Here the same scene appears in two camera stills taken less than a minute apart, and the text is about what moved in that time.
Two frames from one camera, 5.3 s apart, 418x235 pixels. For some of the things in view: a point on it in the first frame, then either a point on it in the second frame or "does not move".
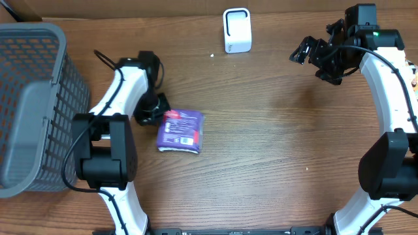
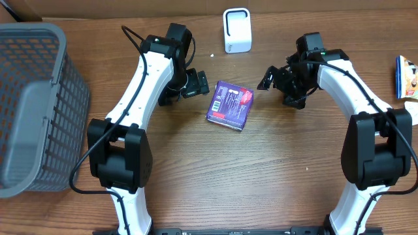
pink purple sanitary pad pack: x=181 y=130 -> x=230 y=105
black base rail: x=303 y=230 does not move
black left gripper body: x=151 y=108 -> x=195 y=85
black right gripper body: x=332 y=64 -> x=293 y=83
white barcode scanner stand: x=237 y=30 does not move
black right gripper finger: x=300 y=53 -> x=268 y=78
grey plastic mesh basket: x=41 y=89 does not move
